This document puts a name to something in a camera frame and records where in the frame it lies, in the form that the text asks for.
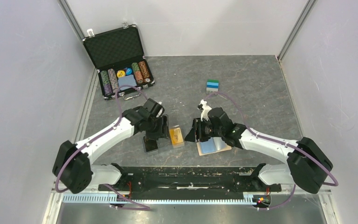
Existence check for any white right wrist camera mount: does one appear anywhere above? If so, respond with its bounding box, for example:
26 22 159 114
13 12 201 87
197 99 212 121

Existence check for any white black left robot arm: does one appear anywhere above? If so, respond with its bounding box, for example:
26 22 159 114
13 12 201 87
52 98 168 194

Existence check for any black poker chip case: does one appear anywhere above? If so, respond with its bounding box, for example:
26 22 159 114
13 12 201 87
82 23 155 100

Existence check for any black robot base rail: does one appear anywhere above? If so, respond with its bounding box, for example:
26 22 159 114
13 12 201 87
112 166 282 200

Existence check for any white toothed cable rail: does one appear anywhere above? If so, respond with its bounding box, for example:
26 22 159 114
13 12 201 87
62 193 255 205

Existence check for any clear acrylic card tray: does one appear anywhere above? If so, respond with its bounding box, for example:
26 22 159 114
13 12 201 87
143 125 185 154

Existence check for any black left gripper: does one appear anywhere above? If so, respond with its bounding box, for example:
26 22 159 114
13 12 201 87
145 114 170 140

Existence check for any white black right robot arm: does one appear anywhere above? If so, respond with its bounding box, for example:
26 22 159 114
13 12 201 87
185 107 333 194

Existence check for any blue green block stack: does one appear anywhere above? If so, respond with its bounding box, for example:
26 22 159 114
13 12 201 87
206 79 220 92

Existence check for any black VIP card stack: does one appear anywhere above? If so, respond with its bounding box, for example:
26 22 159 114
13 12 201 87
143 136 158 154

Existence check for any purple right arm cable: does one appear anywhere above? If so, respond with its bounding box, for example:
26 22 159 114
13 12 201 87
203 91 339 211

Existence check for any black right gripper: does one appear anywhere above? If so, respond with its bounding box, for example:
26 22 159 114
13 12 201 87
184 118 223 143

